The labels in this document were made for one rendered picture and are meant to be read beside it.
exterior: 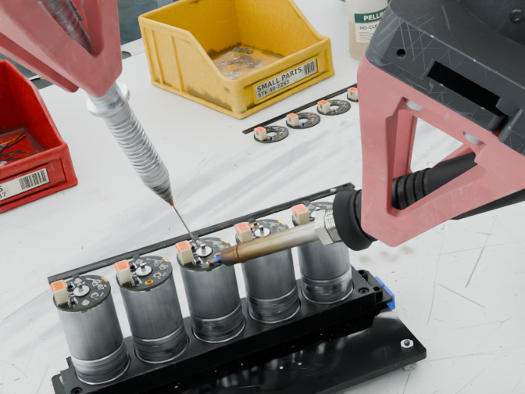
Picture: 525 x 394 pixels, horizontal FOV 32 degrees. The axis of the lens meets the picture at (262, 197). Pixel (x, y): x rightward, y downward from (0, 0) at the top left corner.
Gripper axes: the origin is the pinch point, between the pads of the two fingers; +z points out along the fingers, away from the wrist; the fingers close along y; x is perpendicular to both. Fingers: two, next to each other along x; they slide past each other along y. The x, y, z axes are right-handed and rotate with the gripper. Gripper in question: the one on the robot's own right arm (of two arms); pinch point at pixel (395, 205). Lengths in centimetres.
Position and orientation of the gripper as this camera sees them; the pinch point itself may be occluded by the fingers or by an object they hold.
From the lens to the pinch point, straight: 34.4
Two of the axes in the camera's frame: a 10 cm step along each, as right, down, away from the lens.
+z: -3.4, 7.0, 6.3
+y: -4.0, 5.0, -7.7
